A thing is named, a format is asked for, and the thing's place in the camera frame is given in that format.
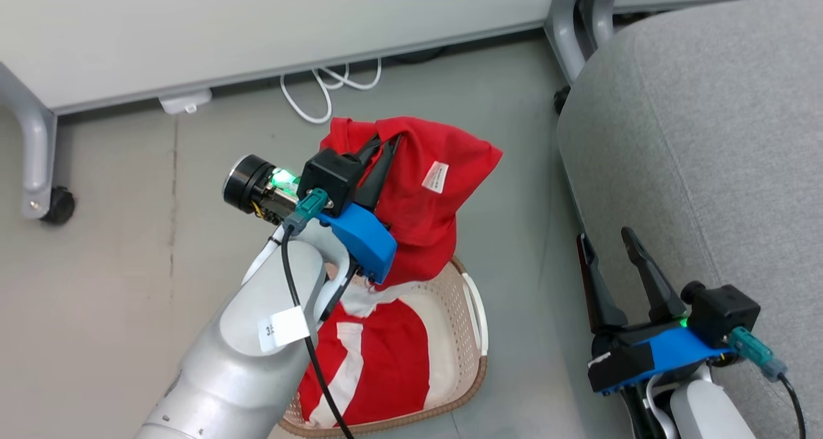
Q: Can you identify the blue right camera mount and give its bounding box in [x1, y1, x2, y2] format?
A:
[601, 327, 735, 396]

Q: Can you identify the white power adapter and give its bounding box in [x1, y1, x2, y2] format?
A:
[158, 89, 213, 116]

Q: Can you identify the black cable with teal plug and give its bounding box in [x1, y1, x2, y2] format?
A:
[282, 188, 356, 439]
[728, 327, 808, 439]

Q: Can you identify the cream perforated laundry basket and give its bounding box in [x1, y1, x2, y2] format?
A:
[278, 256, 489, 438]

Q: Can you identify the blue left camera mount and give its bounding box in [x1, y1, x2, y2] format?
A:
[318, 202, 398, 285]

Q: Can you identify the white floor cable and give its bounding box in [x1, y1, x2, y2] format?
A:
[280, 57, 383, 125]

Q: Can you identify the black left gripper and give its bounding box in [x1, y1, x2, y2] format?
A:
[222, 134, 402, 225]

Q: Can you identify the red and white garment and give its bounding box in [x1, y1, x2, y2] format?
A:
[297, 285, 431, 428]

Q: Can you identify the grey fabric sofa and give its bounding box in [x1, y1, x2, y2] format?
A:
[556, 0, 823, 439]

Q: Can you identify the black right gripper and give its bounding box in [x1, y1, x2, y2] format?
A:
[577, 226, 692, 393]

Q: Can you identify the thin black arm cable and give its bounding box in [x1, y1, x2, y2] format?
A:
[320, 262, 358, 323]

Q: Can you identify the white paper cable tag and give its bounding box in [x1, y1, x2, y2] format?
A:
[258, 306, 311, 354]

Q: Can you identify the plain red garment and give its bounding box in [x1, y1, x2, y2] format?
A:
[320, 116, 503, 292]

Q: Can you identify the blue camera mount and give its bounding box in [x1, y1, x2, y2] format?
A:
[601, 327, 735, 396]
[318, 202, 398, 285]

